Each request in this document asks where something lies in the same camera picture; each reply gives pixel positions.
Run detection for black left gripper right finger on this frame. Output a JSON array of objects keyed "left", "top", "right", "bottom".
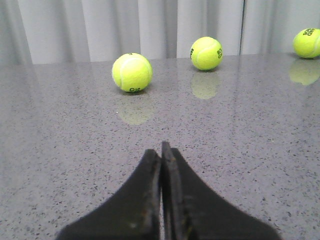
[{"left": 161, "top": 141, "right": 280, "bottom": 240}]

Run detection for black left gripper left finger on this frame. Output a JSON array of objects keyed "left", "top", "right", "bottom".
[{"left": 57, "top": 149, "right": 161, "bottom": 240}]

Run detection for yellow tennis ball far left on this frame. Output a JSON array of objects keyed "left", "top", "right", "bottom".
[{"left": 112, "top": 53, "right": 153, "bottom": 93}]

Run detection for yellow tennis ball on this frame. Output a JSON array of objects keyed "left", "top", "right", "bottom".
[
  {"left": 112, "top": 53, "right": 153, "bottom": 93},
  {"left": 292, "top": 28, "right": 320, "bottom": 59}
]

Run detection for yellow tennis ball Roland Garros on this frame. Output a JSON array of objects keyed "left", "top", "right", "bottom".
[{"left": 190, "top": 36, "right": 223, "bottom": 71}]

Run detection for yellow tennis ball centre back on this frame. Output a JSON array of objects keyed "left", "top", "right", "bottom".
[{"left": 292, "top": 28, "right": 320, "bottom": 59}]

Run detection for white pleated curtain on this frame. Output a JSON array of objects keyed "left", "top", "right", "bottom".
[{"left": 0, "top": 0, "right": 320, "bottom": 65}]

